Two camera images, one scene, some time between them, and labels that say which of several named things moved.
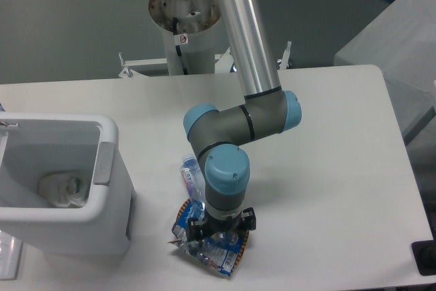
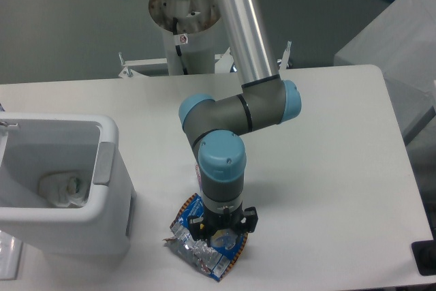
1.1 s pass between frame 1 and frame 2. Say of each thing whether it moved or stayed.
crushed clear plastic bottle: moved
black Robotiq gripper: stayed
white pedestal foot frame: stayed
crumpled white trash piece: stayed
